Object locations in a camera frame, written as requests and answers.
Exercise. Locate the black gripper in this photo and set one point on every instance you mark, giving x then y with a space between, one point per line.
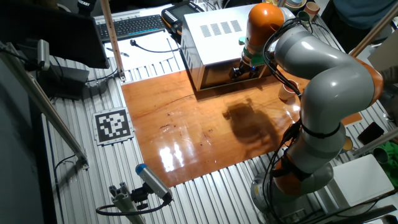
250 63

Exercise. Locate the silver microwave oven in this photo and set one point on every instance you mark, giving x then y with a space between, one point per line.
217 46

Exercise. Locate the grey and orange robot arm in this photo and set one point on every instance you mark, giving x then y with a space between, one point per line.
329 84

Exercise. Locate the beige cup pink inside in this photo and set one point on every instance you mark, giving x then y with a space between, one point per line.
284 93

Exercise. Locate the orange wooden board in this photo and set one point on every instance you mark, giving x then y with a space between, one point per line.
186 130

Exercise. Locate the dark green cup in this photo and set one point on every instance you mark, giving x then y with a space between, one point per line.
303 17

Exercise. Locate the stack of pale bowls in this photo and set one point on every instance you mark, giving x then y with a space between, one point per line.
295 4

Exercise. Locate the black orange teach pendant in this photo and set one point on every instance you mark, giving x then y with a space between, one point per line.
174 15

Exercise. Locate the white paper sheet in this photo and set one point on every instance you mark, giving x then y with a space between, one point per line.
149 60

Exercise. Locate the black computer keyboard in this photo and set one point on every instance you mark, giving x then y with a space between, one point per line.
130 26

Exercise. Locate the blue cup yellow inside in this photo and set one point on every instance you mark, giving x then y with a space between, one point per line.
347 144

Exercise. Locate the person in blue shirt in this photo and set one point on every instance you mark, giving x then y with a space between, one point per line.
357 12

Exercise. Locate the dark pen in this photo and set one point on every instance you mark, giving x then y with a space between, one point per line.
117 52

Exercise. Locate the slanted wooden strut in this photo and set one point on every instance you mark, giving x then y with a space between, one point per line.
373 31

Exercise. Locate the black phone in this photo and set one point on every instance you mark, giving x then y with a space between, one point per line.
370 132

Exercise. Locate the black white marker plate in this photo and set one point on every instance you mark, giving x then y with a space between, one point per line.
112 125

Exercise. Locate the grey aluminium strut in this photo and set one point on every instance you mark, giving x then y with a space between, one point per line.
376 142

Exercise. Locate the white box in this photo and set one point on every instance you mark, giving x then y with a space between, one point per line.
360 180

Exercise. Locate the short aluminium profile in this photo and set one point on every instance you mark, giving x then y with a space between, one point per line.
124 205

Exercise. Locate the green cloth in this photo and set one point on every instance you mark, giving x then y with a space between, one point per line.
393 174

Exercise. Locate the black box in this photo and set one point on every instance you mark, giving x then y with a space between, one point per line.
62 84

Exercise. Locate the black monitor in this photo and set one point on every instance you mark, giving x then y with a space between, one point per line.
56 34

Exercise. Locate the slanted aluminium strut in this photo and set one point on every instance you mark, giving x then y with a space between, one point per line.
46 107

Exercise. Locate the grey webcam device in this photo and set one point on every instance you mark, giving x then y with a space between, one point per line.
43 54

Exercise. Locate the wooden upright post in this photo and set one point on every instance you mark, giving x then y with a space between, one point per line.
112 34

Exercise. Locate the silver camera blue cap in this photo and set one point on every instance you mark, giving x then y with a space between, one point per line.
152 182

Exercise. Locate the black camera clamp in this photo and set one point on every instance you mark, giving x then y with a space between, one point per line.
139 196

